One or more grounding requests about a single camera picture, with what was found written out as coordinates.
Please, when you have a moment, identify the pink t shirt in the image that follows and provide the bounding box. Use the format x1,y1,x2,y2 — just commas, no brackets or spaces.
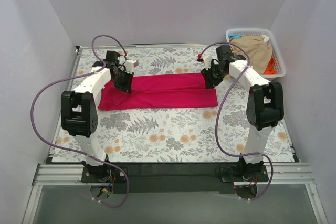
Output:
98,73,218,111

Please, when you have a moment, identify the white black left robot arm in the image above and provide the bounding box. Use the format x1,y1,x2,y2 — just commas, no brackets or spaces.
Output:
61,51,139,182

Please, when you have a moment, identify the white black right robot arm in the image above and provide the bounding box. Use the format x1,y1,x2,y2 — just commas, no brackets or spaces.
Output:
197,42,284,182

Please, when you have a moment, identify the blue t shirt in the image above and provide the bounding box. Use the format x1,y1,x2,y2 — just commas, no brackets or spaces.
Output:
228,33,242,40

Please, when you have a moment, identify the beige t shirt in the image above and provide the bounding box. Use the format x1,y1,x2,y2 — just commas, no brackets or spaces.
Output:
230,35,273,75

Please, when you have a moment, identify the orange t shirt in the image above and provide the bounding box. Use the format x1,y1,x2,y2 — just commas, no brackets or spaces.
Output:
264,58,277,75

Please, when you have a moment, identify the floral table mat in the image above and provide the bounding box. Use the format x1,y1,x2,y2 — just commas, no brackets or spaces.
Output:
51,46,294,163

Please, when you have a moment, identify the white plastic basket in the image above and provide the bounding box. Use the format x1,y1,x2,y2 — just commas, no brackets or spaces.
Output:
226,28,286,80

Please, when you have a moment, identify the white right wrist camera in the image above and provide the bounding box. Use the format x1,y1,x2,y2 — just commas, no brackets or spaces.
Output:
197,54,213,69

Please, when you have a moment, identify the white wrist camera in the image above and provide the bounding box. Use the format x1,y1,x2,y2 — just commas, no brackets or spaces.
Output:
123,59,139,74
197,54,213,69

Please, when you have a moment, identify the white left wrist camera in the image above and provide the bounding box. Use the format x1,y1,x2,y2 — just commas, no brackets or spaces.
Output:
123,59,139,74

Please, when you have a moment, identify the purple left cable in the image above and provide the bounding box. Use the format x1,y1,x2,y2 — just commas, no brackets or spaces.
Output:
30,34,131,208

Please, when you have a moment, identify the purple cable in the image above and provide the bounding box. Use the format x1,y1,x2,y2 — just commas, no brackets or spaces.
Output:
30,34,131,208
197,41,274,201

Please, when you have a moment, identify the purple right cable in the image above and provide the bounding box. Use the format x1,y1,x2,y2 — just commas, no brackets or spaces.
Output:
197,41,274,201

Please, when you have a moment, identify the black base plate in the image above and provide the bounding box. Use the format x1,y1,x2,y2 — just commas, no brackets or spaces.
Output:
81,162,271,194

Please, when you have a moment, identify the aluminium frame rail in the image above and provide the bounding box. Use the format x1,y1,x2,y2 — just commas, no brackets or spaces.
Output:
34,163,316,185

